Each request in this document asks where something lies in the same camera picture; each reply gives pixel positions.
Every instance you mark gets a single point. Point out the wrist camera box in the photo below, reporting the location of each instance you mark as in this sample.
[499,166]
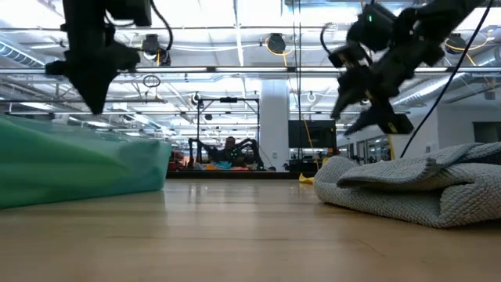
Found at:
[131,11]
[348,55]

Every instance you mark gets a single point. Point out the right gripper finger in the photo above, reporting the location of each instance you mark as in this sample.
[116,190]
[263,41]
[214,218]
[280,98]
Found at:
[370,121]
[346,98]

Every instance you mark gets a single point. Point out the yellow microfiber towel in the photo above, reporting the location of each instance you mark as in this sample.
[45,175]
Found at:
[306,179]

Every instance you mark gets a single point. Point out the person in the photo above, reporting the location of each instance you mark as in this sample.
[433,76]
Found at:
[231,145]

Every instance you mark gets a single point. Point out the red equipment box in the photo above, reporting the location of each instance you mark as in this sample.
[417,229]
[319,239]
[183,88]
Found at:
[177,160]

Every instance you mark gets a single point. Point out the silver air duct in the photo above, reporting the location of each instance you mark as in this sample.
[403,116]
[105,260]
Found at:
[19,55]
[438,88]

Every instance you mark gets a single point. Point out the black background rig frame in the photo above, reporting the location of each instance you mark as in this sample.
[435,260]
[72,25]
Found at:
[228,100]

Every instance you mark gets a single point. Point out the dark wall panel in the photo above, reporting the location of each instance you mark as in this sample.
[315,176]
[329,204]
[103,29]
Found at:
[487,131]

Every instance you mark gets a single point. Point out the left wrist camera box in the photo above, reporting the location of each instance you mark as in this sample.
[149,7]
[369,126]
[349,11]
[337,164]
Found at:
[131,11]

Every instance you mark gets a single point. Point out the small teal cloth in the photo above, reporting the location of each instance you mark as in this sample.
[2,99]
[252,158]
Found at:
[224,165]

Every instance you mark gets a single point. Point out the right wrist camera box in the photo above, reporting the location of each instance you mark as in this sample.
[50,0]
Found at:
[348,55]

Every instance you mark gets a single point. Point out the long ceiling light bar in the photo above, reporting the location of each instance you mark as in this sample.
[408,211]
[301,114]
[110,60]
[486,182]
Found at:
[235,69]

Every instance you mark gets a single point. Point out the smooth grey microfiber towel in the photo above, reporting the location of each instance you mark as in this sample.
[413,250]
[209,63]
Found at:
[411,196]

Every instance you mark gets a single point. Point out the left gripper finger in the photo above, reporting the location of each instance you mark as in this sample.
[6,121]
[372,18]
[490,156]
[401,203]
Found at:
[84,90]
[103,90]

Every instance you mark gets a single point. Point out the black wall monitor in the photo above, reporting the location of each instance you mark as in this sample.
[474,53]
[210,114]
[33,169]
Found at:
[317,133]

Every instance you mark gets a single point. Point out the teal translucent plastic bin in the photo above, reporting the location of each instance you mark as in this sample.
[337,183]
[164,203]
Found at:
[78,176]

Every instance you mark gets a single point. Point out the white pillar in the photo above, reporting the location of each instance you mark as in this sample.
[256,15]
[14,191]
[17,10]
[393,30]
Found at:
[274,117]

